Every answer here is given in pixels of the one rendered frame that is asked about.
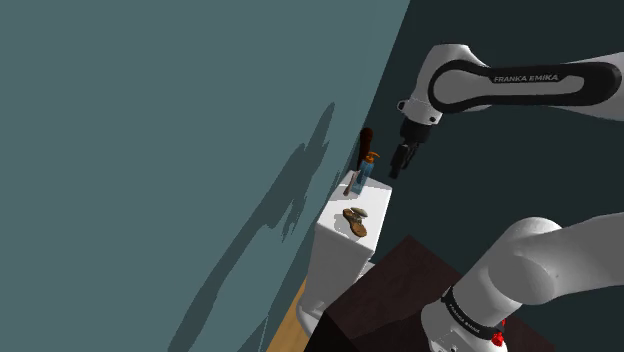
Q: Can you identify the brown sandal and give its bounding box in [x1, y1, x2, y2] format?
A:
[342, 206, 370, 239]

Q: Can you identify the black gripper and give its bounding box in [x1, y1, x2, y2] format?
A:
[388, 118, 433, 181]

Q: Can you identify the dark brown robot stand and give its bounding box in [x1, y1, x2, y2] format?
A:
[303, 234, 557, 352]

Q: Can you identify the white toilet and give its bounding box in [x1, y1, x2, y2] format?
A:
[296, 169, 394, 340]

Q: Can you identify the brown long-handled brush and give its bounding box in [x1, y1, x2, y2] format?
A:
[342, 127, 375, 198]

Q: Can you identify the blue soap dispenser bottle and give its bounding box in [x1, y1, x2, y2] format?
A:
[349, 151, 381, 196]

